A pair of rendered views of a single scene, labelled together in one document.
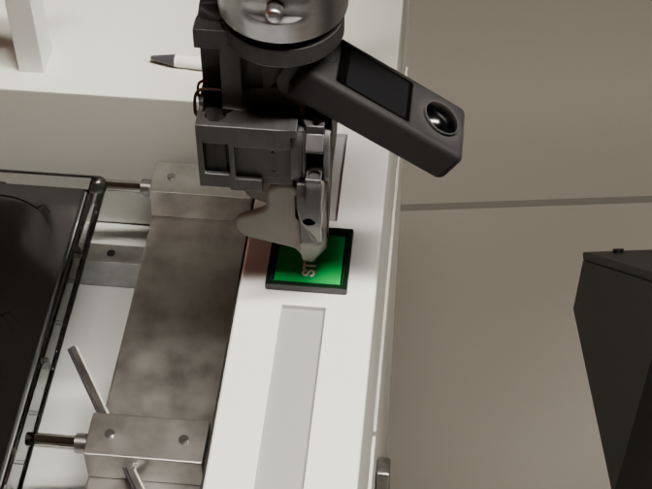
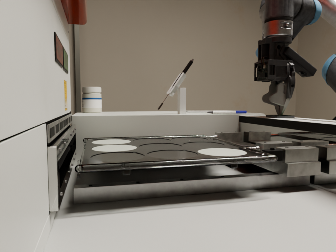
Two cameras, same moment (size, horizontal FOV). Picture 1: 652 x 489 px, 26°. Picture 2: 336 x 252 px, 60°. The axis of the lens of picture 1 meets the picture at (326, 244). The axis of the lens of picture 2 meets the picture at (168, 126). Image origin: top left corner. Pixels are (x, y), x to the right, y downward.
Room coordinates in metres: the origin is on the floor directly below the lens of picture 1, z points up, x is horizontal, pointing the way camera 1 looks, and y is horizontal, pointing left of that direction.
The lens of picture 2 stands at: (-0.03, 0.59, 1.00)
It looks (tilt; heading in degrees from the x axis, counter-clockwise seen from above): 5 degrees down; 340
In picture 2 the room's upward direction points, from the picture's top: straight up
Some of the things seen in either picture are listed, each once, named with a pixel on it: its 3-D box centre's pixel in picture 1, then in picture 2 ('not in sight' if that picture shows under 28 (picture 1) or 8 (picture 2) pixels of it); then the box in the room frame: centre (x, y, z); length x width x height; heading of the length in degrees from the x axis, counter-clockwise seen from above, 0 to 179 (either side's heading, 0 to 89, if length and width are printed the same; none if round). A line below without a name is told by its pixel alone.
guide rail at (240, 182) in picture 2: not in sight; (202, 185); (0.50, 0.33, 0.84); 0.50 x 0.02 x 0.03; 84
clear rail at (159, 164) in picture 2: not in sight; (184, 163); (0.44, 0.39, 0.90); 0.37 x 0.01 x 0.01; 84
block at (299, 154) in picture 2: not in sight; (297, 153); (0.46, 0.13, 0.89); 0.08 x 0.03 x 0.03; 84
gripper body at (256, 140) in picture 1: (273, 88); (275, 61); (0.65, 0.03, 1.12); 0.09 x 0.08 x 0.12; 84
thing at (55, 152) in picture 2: not in sight; (66, 153); (0.63, 0.59, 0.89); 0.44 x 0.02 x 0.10; 174
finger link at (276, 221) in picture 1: (280, 225); (278, 99); (0.63, 0.03, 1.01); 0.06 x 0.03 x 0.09; 84
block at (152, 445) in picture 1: (148, 447); (274, 148); (0.54, 0.12, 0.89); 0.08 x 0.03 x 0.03; 84
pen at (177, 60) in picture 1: (238, 67); (227, 112); (0.84, 0.07, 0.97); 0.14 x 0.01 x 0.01; 80
